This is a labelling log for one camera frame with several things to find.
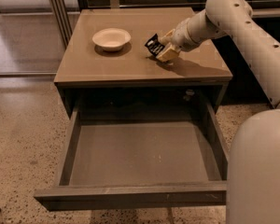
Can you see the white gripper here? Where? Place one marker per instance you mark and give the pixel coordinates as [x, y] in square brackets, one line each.
[181, 37]

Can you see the black rxbar chocolate bar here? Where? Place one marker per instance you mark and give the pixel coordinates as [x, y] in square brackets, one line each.
[154, 46]

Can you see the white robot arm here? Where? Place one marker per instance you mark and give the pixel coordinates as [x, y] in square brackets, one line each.
[253, 182]

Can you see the small metal drawer stopper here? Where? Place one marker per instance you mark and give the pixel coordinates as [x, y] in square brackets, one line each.
[188, 94]

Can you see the grey drawer cabinet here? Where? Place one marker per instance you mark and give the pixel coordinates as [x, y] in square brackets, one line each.
[86, 66]

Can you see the white ceramic bowl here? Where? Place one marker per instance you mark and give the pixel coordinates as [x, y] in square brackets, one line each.
[111, 39]

